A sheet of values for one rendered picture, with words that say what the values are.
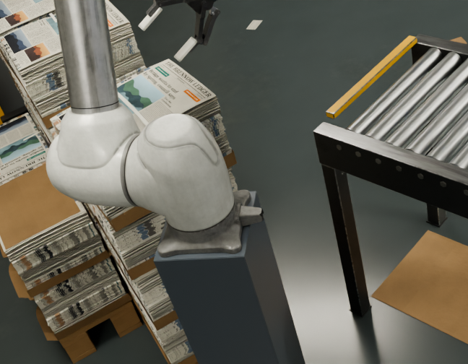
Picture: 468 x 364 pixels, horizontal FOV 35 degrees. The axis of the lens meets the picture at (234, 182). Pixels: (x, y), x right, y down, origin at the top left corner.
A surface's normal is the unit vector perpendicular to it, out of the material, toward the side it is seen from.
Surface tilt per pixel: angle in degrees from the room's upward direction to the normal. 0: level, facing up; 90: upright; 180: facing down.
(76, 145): 64
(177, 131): 5
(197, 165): 75
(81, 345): 90
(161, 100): 5
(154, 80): 2
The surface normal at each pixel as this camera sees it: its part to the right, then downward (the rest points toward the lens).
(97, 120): 0.12, -0.33
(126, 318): 0.45, 0.50
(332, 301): -0.23, -0.74
